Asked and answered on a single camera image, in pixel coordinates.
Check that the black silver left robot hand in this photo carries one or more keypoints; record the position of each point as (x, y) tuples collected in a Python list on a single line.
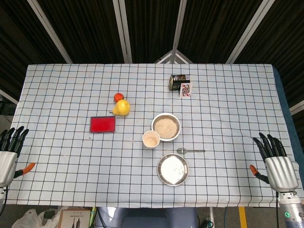
[(7, 166)]

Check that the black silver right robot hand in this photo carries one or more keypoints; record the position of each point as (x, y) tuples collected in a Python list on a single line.
[(281, 171)]

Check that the small metal spoon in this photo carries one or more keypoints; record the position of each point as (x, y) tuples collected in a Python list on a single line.
[(182, 150)]

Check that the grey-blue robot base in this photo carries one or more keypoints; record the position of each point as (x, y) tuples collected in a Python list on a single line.
[(147, 218)]

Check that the white bowl of rice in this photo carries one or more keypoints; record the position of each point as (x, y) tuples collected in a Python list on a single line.
[(165, 128)]

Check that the white paper cup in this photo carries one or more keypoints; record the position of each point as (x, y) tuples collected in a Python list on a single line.
[(150, 140)]

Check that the blue table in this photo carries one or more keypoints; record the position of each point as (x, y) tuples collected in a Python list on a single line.
[(288, 114)]

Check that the white plastic bag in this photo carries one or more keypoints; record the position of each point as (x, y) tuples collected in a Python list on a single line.
[(28, 219)]

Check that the checked white tablecloth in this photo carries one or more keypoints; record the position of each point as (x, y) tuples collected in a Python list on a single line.
[(71, 166)]

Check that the metal table leg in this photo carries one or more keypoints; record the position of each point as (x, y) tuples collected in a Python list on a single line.
[(210, 215)]

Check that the brown cardboard box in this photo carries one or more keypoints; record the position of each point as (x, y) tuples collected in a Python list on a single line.
[(74, 219)]

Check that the flat red rectangular tin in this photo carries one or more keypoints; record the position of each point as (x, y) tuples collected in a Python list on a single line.
[(102, 124)]

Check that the round metal plate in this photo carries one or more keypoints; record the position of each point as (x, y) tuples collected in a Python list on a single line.
[(173, 169)]

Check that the queen of hearts card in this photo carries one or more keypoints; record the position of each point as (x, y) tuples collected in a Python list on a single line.
[(185, 90)]

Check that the yellow pear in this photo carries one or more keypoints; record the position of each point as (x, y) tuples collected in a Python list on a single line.
[(121, 108)]

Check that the small orange fruit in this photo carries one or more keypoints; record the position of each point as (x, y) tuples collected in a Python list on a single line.
[(118, 97)]

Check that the black playing card box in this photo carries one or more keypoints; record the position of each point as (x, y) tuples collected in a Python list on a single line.
[(177, 80)]

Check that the white metal frame beam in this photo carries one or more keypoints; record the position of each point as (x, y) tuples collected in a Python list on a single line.
[(178, 26), (8, 97), (123, 33), (51, 33), (297, 108), (249, 35)]

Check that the white triangular frame brace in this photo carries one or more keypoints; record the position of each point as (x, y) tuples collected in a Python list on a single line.
[(166, 58)]

